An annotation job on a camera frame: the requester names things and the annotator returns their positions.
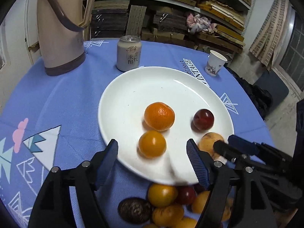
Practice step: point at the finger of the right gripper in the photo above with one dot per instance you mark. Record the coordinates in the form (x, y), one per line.
(244, 146)
(227, 151)

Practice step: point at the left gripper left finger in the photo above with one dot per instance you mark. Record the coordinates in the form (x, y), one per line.
(53, 207)

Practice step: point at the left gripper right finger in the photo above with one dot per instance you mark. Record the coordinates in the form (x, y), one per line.
(251, 207)

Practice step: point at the tan spotted pepino fruit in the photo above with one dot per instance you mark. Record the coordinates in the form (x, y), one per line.
(207, 141)

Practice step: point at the dark red plum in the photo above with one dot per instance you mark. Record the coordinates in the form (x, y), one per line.
(203, 119)

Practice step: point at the pale orange round fruit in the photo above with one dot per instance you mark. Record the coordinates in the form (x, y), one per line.
(200, 201)

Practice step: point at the red cherry tomato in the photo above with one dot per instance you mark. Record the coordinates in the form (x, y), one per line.
(186, 195)

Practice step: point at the yellow-orange tomato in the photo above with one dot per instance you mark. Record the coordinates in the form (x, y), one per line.
(152, 144)

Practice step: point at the orange mandarin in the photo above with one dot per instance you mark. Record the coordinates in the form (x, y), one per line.
(159, 116)

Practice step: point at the orange-yellow round fruit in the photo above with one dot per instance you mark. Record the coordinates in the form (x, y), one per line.
(168, 216)

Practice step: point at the yellow tomato off plate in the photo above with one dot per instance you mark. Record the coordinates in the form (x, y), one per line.
(160, 195)

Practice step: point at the dark blue chair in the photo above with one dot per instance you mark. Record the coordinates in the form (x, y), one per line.
(272, 83)

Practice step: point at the white paper cup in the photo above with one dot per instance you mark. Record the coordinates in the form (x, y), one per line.
(215, 62)

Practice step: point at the beige checked curtain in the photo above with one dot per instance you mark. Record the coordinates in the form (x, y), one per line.
(269, 41)

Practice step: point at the white round plate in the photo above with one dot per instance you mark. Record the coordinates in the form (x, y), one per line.
(121, 117)

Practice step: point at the pink crumpled cloth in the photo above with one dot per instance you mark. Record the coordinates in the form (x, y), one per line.
(198, 23)

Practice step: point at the white drink can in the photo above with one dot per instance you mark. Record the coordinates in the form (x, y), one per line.
(128, 53)

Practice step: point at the wooden storage shelf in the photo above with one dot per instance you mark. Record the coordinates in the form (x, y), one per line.
(165, 21)

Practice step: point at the beige thermos jug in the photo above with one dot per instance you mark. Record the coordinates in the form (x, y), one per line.
(60, 32)

